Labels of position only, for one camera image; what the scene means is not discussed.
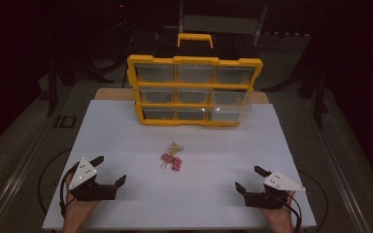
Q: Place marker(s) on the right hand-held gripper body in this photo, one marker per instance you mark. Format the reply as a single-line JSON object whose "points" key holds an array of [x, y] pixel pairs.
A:
{"points": [[280, 183]]}

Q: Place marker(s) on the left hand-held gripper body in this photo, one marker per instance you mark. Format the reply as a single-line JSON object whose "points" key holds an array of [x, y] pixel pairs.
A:
{"points": [[82, 174]]}

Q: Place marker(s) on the pink binder clip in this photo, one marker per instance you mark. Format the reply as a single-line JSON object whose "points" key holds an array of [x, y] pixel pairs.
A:
{"points": [[166, 157], [177, 160], [176, 167]]}

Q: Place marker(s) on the gold binder clip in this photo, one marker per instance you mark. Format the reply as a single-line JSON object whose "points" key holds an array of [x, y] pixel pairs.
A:
{"points": [[175, 148]]}

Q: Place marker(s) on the clear plastic drawer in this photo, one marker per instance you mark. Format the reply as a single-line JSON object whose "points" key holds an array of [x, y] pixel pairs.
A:
{"points": [[230, 113]]}

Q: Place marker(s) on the yellow drawer organizer cabinet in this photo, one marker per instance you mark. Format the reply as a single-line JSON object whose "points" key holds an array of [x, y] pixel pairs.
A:
{"points": [[194, 85]]}

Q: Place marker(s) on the person's right hand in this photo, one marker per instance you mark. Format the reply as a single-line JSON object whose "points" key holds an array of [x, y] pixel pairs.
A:
{"points": [[278, 215]]}

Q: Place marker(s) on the person's left hand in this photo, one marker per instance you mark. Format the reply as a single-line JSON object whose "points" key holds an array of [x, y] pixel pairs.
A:
{"points": [[77, 207]]}

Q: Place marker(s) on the black stand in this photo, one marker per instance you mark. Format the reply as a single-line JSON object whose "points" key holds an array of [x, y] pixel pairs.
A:
{"points": [[52, 87], [319, 97]]}

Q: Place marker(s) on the grid of closed transparent compartments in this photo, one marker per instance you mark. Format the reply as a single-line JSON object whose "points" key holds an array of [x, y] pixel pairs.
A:
{"points": [[155, 73]]}

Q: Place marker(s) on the metal floor rail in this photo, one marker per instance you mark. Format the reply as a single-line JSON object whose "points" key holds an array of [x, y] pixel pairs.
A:
{"points": [[343, 181], [16, 174]]}

